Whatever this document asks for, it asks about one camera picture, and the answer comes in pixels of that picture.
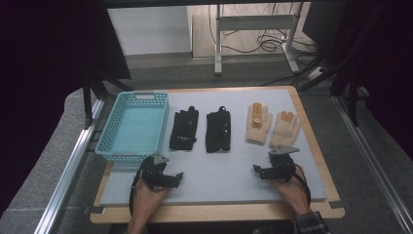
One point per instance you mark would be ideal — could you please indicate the white metal desk frame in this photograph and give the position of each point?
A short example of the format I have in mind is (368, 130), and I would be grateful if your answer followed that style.
(256, 22)

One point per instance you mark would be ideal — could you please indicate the beige glove with orange fingertips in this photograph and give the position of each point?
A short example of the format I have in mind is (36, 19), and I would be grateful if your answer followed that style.
(284, 133)

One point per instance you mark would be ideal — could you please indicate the black stand legs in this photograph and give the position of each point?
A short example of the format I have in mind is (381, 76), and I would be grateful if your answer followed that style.
(352, 97)
(87, 100)

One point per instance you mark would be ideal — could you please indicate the black table corner tape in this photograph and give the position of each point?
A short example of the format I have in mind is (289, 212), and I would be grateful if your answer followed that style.
(337, 204)
(94, 210)

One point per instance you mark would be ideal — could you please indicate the person's right hand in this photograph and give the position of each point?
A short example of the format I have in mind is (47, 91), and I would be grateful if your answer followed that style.
(293, 195)

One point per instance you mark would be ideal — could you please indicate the plain black glove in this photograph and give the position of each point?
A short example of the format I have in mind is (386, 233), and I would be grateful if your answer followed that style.
(217, 133)

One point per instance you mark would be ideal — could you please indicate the person's left hand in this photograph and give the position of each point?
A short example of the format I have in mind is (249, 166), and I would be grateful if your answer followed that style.
(147, 201)

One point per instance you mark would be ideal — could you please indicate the dark curtain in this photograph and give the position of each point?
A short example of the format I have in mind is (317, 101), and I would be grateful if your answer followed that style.
(386, 65)
(39, 65)

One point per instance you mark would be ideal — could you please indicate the pale grey foam mat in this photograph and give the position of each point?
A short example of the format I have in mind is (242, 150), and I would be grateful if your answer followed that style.
(227, 182)

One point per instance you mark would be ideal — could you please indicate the beige glove with orange patch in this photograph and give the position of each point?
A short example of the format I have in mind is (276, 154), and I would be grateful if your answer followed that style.
(256, 135)

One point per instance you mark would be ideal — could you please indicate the white wall panel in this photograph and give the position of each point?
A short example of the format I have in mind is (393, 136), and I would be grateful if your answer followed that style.
(149, 31)

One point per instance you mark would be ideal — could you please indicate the teal perforated plastic basket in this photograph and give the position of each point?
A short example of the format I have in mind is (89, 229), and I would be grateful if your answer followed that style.
(136, 130)

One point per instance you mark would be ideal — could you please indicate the aluminium rail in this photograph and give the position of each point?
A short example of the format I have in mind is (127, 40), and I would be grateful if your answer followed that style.
(373, 162)
(65, 175)

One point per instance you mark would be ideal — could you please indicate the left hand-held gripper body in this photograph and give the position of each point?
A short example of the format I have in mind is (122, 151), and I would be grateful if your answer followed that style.
(154, 172)

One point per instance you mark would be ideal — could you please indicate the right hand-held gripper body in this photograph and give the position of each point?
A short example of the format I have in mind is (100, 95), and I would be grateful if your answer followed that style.
(281, 165)

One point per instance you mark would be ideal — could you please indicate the black glove with small logo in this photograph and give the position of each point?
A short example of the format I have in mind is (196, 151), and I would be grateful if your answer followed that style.
(183, 130)

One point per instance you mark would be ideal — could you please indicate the white power strip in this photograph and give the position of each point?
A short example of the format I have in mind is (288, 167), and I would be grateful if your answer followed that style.
(315, 73)

